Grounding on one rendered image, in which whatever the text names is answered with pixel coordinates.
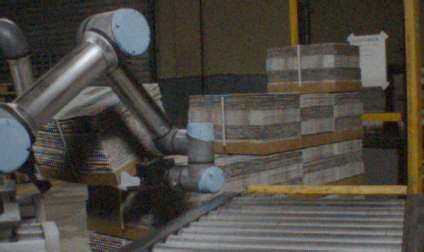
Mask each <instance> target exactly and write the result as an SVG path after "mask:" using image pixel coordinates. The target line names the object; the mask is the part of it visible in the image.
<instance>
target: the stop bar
mask: <svg viewBox="0 0 424 252"><path fill-rule="evenodd" d="M408 190H409V187H408V186H365V185H350V186H318V185H247V186H246V193H288V194H362V195H381V194H398V195H408Z"/></svg>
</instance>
